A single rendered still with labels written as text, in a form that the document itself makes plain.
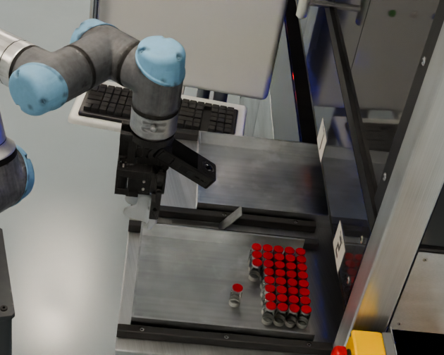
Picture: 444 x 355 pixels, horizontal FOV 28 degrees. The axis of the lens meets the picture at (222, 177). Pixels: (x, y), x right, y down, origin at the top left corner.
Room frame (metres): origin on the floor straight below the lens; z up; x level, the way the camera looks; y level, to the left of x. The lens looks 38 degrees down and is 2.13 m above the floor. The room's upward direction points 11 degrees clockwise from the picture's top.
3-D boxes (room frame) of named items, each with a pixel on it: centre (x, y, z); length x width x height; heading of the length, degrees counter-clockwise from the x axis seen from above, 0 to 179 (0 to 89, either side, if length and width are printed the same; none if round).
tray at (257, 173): (1.59, -0.11, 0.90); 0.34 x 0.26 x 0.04; 97
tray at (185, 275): (1.23, -0.04, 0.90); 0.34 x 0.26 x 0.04; 97
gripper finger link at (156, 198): (1.12, 0.10, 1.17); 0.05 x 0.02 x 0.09; 7
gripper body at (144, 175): (1.14, 0.13, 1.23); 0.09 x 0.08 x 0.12; 97
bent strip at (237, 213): (1.40, 0.02, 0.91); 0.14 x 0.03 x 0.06; 98
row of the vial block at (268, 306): (1.24, -0.13, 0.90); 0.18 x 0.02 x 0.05; 7
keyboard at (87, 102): (1.89, 0.19, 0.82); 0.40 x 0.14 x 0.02; 91
